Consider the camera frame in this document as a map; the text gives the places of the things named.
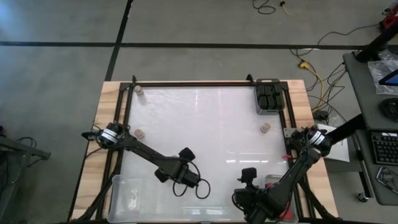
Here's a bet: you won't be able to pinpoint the long black floor cable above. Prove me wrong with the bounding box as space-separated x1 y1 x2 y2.
289 24 381 58

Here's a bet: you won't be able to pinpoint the clear plastic bin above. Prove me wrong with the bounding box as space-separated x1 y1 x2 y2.
107 174 149 223

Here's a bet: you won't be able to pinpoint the grey plastic bin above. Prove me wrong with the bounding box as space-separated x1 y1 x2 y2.
254 78 286 116

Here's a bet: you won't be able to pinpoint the red tool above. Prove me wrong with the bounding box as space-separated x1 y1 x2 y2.
379 6 398 31

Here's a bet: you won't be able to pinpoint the blue-screen tablet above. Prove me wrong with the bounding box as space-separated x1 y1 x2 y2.
378 68 398 87

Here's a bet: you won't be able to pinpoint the grey metal stand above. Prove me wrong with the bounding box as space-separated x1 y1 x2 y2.
0 124 52 224

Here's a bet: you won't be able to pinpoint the black keyboard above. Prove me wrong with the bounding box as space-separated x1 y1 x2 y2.
371 131 398 166

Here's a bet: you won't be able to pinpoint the white paper sheet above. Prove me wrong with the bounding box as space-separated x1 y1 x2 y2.
317 123 351 163

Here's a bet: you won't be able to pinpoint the translucent plastic bin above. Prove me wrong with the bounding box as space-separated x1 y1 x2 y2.
264 173 300 223

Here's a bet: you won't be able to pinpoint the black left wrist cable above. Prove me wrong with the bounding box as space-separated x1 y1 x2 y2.
172 179 212 200

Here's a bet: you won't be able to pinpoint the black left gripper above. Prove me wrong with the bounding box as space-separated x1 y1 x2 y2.
154 147 197 184

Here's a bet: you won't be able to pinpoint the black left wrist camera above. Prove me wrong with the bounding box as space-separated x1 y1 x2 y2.
179 170 201 189

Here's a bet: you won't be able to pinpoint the yellow cable with black plug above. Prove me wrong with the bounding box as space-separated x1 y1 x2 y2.
279 0 294 16

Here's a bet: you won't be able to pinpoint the grey desk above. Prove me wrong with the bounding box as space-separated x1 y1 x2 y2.
343 51 398 207

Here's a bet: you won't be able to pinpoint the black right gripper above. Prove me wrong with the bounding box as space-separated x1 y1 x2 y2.
232 167 279 224

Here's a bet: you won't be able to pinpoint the clear safety glasses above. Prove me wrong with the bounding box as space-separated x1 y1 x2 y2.
375 166 398 196

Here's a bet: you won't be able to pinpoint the yellow extension cable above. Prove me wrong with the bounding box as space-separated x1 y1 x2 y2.
297 60 326 96

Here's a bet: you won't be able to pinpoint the coiled black cable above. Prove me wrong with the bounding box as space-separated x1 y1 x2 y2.
379 98 398 123

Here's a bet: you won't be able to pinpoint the black stand pole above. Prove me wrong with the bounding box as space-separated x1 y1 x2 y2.
355 23 398 63

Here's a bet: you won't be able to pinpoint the looped black floor cable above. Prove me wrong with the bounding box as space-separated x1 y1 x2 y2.
252 0 277 16

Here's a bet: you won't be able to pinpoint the clear plastic bag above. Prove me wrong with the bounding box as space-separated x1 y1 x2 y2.
368 58 398 95

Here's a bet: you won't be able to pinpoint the black power adapter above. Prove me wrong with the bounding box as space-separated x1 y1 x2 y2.
313 110 330 121

